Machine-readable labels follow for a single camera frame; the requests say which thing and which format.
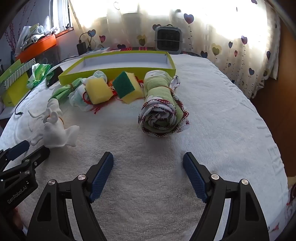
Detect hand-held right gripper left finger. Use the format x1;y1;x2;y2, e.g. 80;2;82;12
27;152;114;241

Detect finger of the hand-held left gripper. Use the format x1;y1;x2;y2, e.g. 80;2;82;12
0;146;50;179
0;141;30;163

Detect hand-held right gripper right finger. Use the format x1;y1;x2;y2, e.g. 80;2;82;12
183;152;270;241

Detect green cloth bundle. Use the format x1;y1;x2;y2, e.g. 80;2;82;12
48;78;87;102

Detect red tassel mask ornament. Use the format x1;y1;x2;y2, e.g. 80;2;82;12
84;75;145;115

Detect white green printed sock bundle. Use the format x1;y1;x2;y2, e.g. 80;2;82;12
68;70;109;113

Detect green patterned towel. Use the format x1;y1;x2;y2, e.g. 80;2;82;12
138;69;190;137

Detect yellow sponge with green scourer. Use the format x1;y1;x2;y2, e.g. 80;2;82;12
85;76;114;105
112;71;144;104

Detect yellow-green shallow box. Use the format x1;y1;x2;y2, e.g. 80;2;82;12
58;51;176;86

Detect green striped gift box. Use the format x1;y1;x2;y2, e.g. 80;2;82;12
0;58;37;107

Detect green white plastic bag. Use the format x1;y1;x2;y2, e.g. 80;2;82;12
26;63;55;90

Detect black phone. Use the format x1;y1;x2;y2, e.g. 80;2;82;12
46;66;63;88

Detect dark glass panel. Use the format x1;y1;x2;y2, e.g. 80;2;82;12
30;43;78;67

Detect orange tray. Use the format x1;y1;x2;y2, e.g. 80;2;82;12
16;35;57;63

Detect pink blossom branches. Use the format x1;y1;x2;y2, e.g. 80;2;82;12
7;23;19;49

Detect pile of clutter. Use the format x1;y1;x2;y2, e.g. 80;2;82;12
16;23;56;50

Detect orange window ledge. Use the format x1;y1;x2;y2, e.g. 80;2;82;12
55;27;74;39

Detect plaid cloth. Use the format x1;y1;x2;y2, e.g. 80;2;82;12
120;46;158;51

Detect window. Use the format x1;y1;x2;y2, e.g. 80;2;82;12
50;0;72;30

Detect grey portable heater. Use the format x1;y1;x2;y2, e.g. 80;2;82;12
154;24;183;55

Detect heart print curtain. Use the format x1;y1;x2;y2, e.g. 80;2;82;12
69;0;281;99

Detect black charging cable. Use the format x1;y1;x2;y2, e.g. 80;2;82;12
14;32;93;115

